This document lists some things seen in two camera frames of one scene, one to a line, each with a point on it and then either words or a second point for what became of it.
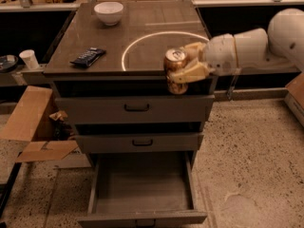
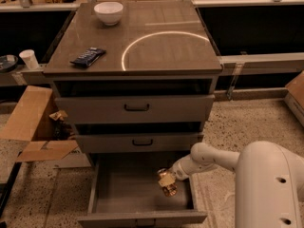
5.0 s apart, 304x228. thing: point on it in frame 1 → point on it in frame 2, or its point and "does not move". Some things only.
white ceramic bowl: x=110 y=12 does not move
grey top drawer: x=137 y=109 does not move
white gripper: x=219 y=53 → x=180 y=172
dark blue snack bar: x=88 y=58 does not move
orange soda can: x=175 y=60 → x=167 y=180
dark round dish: x=9 y=63 does not move
